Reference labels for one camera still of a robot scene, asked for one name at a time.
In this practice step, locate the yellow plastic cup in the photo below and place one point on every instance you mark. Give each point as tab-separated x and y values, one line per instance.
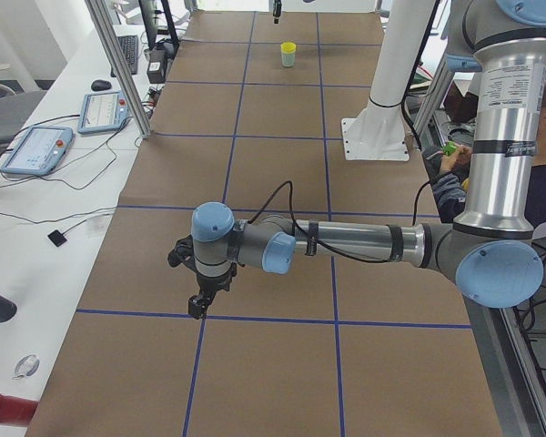
288	48

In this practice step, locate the aluminium frame post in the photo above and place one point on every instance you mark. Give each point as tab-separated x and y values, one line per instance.
106	32

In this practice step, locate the pale green plastic cup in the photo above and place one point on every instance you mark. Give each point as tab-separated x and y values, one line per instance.
288	59

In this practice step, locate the black power adapter box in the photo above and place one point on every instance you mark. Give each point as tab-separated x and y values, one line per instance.
157	66

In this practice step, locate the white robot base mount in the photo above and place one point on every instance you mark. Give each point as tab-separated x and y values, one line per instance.
378	132

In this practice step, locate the blue teach pendant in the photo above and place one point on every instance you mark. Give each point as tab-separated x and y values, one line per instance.
102	112
39	151

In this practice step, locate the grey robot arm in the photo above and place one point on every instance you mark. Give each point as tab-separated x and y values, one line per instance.
483	241

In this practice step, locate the blue teach pendant far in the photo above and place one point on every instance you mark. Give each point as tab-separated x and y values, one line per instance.
102	112

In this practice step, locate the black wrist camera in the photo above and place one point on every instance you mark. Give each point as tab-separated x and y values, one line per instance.
182	254

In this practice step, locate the black computer mouse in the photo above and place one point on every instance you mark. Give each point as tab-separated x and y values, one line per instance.
100	85

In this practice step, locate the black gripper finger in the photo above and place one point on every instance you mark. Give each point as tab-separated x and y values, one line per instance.
276	8

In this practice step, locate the black keyboard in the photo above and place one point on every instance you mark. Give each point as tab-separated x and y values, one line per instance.
130	49

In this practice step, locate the blue teach pendant near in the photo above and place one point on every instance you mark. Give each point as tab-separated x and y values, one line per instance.
39	151

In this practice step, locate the red cylindrical object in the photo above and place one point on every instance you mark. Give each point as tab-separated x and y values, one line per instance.
15	411

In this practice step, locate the black computer monitor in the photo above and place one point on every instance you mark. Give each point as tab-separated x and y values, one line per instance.
148	10

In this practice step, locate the small black square device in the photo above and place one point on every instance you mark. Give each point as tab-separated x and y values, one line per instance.
57	237

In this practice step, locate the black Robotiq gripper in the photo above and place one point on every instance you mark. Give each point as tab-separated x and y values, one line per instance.
210	285

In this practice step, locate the seated person dark clothes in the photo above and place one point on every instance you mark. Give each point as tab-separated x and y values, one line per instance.
497	186

